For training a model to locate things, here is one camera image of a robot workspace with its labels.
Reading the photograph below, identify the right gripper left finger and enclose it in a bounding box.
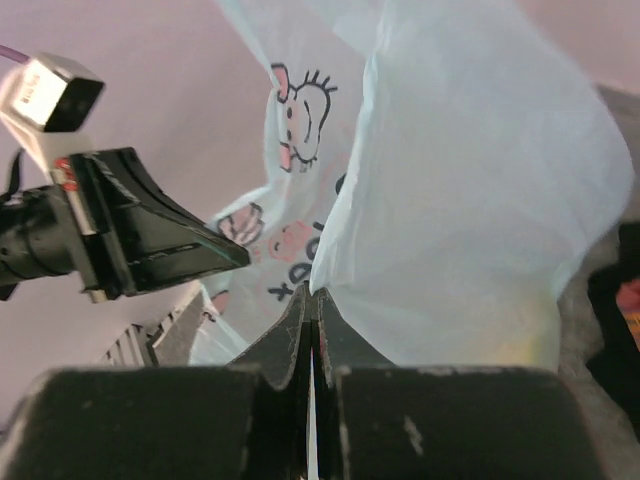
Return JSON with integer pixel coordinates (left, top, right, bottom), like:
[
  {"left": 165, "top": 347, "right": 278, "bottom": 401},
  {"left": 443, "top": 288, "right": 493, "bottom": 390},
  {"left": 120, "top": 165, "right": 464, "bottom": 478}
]
[{"left": 1, "top": 286, "right": 310, "bottom": 479}]

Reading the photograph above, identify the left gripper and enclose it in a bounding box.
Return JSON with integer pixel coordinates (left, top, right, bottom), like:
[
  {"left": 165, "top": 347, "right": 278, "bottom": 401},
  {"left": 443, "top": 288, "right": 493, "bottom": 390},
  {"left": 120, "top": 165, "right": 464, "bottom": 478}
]
[{"left": 1, "top": 147, "right": 250, "bottom": 303}]

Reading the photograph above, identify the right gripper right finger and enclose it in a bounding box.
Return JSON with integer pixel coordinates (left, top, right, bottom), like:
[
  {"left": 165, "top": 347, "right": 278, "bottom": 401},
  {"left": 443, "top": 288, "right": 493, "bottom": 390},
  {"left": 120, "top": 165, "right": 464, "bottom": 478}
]
[{"left": 312, "top": 290, "right": 606, "bottom": 479}]

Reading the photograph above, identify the light blue plastic bag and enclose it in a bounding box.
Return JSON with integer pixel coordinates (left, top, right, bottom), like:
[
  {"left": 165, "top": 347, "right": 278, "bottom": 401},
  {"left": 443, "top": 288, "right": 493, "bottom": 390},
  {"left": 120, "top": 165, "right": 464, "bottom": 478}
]
[{"left": 190, "top": 1, "right": 634, "bottom": 370}]

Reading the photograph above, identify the folded red t-shirt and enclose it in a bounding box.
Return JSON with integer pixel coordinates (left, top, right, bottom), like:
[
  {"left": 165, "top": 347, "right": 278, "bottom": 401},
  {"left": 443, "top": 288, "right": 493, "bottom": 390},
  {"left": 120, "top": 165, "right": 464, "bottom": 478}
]
[{"left": 616, "top": 279, "right": 640, "bottom": 348}]

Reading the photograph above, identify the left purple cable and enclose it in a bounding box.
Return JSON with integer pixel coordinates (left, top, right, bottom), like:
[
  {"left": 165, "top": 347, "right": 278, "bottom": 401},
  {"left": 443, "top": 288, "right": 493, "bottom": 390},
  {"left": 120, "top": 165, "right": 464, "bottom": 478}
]
[{"left": 0, "top": 43, "right": 31, "bottom": 65}]

